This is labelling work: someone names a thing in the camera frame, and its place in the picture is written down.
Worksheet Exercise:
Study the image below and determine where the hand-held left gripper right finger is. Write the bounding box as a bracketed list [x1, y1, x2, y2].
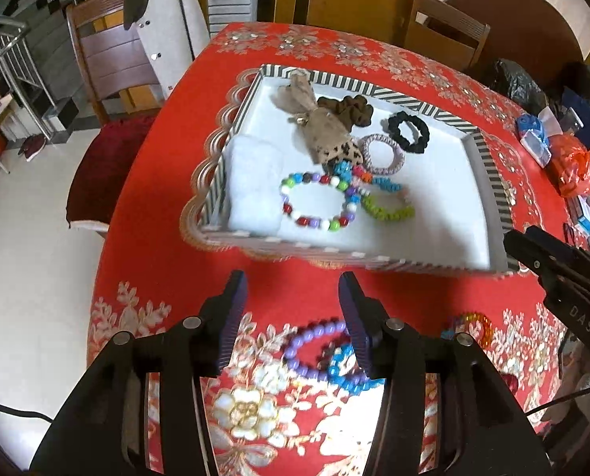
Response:
[337, 272, 556, 476]

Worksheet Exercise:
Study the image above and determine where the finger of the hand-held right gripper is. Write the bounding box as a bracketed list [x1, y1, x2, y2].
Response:
[523, 225, 590, 278]
[503, 230, 564, 299]

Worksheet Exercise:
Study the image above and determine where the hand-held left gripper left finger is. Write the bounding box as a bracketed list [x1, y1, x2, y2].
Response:
[29, 269, 250, 476]

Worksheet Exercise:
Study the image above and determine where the blue bead bracelet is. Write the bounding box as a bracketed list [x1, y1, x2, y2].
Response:
[325, 342, 390, 392]

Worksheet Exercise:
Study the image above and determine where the purple bead bracelet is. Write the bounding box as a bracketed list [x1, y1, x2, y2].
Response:
[282, 320, 360, 380]

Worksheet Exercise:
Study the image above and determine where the striped tray box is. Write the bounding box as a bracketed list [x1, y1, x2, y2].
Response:
[196, 63, 521, 278]

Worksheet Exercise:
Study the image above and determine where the green bead bracelet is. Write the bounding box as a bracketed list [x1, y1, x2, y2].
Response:
[361, 193, 417, 222]

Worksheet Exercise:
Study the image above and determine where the white fluffy scrunchie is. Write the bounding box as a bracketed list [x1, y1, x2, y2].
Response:
[227, 135, 284, 235]

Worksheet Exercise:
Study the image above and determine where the multicolour bead bracelet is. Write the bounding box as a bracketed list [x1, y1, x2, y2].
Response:
[280, 171, 359, 233]

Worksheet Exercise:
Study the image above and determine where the teal star bead bracelet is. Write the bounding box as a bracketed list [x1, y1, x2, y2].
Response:
[337, 160, 405, 200]

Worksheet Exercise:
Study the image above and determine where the grey spiral hair tie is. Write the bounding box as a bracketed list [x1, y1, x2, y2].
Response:
[360, 133, 400, 175]

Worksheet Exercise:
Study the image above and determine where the black scrunchie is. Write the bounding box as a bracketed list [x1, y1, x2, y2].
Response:
[387, 111, 430, 152]

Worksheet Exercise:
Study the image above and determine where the leopard print bow hair tie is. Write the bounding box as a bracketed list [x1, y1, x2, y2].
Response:
[275, 70, 365, 167]

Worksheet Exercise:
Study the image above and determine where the brown scrunchie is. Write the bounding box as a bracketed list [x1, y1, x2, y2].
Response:
[316, 93, 374, 136]

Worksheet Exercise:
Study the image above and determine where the red floral tablecloth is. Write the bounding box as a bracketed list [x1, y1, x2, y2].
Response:
[87, 22, 590, 476]

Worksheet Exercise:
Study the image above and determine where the orange plastic bag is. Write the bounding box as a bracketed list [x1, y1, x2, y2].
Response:
[545, 131, 590, 199]

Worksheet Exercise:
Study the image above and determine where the red bow hair clip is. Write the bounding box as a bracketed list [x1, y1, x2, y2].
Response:
[498, 372, 521, 397]

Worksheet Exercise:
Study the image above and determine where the blue and white packet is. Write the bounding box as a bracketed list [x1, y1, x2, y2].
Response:
[515, 109, 558, 167]

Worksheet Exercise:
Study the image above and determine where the round brown tabletop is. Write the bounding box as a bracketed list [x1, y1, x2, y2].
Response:
[444, 0, 586, 80]

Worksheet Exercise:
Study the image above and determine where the plain wooden chair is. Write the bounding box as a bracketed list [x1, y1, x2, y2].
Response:
[404, 0, 491, 73]

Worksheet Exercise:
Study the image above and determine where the pair of dark shoes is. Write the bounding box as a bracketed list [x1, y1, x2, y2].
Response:
[17, 134, 48, 162]

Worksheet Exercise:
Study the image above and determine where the wooden chair with red cushion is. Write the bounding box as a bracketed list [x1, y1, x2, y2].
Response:
[65, 0, 196, 239]

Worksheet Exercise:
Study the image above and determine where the grey jacket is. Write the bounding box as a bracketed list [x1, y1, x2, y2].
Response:
[123, 0, 211, 102]

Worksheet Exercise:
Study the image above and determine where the steel stair railing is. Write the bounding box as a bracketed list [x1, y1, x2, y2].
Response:
[0, 17, 58, 134]

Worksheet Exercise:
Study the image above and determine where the rainbow bead bracelet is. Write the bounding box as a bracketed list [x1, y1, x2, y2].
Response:
[441, 311, 494, 350]

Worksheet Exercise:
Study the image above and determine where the black cable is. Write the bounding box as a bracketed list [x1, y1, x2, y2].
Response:
[0, 401, 55, 422]

